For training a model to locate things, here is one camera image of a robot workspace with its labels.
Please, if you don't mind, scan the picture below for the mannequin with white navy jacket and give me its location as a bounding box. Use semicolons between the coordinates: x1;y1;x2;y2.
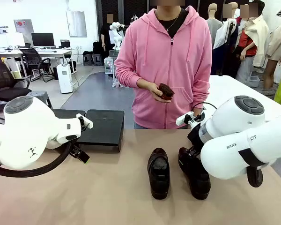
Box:
213;2;240;76

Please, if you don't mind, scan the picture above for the white blank board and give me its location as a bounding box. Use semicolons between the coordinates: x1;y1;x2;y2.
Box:
6;32;25;47

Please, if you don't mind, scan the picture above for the black plastic stool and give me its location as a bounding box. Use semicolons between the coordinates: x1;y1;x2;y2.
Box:
82;53;93;66
93;53;104;67

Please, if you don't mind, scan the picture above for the person's right forearm pink sleeve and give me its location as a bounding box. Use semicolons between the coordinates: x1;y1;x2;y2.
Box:
114;60;145;91

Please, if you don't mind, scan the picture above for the black mesh office chair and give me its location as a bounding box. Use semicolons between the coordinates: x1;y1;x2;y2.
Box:
21;48;55;83

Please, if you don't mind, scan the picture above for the person's left forearm pink sleeve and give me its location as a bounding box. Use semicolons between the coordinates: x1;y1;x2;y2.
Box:
191;70;213;111

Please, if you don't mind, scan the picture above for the white dehumidifier unit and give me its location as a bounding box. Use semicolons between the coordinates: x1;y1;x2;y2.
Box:
56;63;74;94

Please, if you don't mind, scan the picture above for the cardboard box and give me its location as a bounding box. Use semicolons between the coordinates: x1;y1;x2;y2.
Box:
3;57;22;79

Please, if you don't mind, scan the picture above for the long white office desk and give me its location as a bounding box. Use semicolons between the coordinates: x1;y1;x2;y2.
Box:
0;47;74;79

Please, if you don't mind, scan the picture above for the dark brown shoe brush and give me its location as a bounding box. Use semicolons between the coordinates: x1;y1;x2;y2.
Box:
154;82;175;103

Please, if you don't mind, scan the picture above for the black leather loafer shoe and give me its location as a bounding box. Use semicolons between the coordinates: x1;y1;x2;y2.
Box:
177;147;212;201
147;147;170;200

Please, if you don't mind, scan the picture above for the person in black clothes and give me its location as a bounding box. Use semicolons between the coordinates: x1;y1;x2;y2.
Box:
99;13;116;62

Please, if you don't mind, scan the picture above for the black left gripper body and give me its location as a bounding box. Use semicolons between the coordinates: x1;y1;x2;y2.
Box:
69;142;82;157

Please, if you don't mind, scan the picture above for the person in pink hoodie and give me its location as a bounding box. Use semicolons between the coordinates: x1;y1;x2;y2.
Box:
114;0;213;130

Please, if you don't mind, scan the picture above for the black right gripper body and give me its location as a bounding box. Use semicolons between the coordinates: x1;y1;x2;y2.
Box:
187;124;204;151

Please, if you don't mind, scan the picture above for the person's right hand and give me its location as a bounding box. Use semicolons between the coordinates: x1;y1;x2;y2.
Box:
136;78;165;102

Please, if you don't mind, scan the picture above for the black metal shoe stand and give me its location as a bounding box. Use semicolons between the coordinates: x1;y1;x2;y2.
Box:
52;108;86;132
76;109;126;153

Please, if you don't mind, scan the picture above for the silver wall cabinet panel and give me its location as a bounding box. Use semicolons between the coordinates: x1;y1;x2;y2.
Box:
66;10;88;38

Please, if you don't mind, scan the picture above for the mannequin bucket hat beige coat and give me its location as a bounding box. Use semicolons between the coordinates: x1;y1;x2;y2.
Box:
263;6;281;91

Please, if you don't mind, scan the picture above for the grey plastic stool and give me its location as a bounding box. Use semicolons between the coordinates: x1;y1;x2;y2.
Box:
27;90;53;110

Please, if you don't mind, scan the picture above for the black computer monitor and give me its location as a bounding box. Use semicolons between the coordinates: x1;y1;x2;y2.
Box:
31;32;55;48

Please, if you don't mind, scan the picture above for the mannequin with grey shirt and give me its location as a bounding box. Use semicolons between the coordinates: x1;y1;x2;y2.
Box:
205;3;223;75

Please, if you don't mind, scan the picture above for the silver cross necklace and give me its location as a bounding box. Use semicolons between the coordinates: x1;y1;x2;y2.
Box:
157;10;181;35

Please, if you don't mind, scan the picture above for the mannequin red top cream jacket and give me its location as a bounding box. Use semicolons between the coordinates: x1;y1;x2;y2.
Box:
234;0;270;82

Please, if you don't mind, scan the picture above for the equipment cart with electronics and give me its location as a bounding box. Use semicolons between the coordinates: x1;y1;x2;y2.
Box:
104;49;122;88

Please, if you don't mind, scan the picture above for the thin black wrist camera cable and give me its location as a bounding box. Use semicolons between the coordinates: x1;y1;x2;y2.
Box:
192;102;218;112

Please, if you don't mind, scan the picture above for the large black office chair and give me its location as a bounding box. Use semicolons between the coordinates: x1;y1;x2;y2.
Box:
0;49;32;121

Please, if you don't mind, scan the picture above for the small grey plastic bin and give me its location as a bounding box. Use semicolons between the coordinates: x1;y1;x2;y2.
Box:
247;75;260;88

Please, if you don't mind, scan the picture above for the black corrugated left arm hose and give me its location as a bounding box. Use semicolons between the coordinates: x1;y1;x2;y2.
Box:
0;142;72;178

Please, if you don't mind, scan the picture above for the grey notice board red sign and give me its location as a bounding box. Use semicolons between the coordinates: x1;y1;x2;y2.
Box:
13;19;35;34

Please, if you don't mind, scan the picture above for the white side table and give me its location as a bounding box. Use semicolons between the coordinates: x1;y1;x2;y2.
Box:
208;75;281;118

